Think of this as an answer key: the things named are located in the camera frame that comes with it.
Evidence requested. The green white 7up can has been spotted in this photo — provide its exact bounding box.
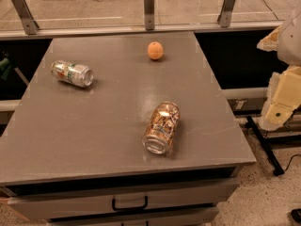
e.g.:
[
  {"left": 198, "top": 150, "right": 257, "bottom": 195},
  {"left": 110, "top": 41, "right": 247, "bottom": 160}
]
[{"left": 51, "top": 60, "right": 94, "bottom": 88}]

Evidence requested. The black cable on floor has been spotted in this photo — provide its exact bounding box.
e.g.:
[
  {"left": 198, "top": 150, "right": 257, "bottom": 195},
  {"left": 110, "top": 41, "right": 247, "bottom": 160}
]
[{"left": 283, "top": 153, "right": 301, "bottom": 171}]

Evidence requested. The grey horizontal railing bar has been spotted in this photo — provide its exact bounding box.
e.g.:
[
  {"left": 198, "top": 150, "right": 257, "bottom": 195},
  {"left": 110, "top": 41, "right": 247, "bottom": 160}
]
[{"left": 0, "top": 20, "right": 283, "bottom": 40}]

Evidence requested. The metal railing bracket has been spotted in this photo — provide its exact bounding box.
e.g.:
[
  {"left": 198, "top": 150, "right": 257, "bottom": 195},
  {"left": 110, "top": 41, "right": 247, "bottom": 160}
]
[
  {"left": 217, "top": 0, "right": 236, "bottom": 27},
  {"left": 144, "top": 0, "right": 155, "bottom": 30},
  {"left": 11, "top": 0, "right": 40, "bottom": 35}
]

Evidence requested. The middle metal railing bracket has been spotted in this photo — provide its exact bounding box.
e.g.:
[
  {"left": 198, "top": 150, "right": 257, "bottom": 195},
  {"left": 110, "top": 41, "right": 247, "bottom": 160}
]
[{"left": 144, "top": 0, "right": 155, "bottom": 30}]

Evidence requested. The orange fruit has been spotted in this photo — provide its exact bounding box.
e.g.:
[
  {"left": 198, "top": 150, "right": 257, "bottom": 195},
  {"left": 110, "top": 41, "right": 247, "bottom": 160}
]
[{"left": 148, "top": 41, "right": 164, "bottom": 60}]

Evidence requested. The right metal railing bracket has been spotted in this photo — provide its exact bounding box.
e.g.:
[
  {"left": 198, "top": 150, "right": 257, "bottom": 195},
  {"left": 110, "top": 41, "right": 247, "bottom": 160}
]
[{"left": 217, "top": 0, "right": 236, "bottom": 27}]

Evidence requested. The orange brown soda can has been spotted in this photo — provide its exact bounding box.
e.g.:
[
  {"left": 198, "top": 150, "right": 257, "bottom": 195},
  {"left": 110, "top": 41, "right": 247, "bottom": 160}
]
[{"left": 142, "top": 102, "right": 181, "bottom": 154}]

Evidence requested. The black upper drawer handle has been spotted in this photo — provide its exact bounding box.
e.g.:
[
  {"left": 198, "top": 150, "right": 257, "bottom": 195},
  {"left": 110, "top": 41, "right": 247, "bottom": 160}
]
[{"left": 111, "top": 196, "right": 149, "bottom": 212}]

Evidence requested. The left metal railing bracket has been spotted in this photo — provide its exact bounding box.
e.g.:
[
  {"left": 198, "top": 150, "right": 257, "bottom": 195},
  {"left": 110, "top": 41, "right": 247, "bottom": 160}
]
[{"left": 11, "top": 0, "right": 40, "bottom": 35}]

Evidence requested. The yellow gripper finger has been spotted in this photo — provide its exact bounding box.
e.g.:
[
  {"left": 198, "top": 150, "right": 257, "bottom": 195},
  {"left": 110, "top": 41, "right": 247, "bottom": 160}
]
[
  {"left": 257, "top": 26, "right": 281, "bottom": 52},
  {"left": 259, "top": 66, "right": 301, "bottom": 131}
]

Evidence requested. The black metal floor stand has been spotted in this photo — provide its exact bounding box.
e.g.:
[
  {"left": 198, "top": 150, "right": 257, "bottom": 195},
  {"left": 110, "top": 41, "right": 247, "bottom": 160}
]
[{"left": 246, "top": 116, "right": 301, "bottom": 176}]

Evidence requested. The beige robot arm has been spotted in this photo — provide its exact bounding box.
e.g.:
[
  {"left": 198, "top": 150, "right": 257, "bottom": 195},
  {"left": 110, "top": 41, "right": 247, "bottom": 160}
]
[{"left": 257, "top": 7, "right": 301, "bottom": 131}]

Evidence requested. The grey cabinet with drawers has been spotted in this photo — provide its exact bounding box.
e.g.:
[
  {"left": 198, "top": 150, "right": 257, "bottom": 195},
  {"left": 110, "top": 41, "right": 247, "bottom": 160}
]
[{"left": 0, "top": 32, "right": 255, "bottom": 226}]

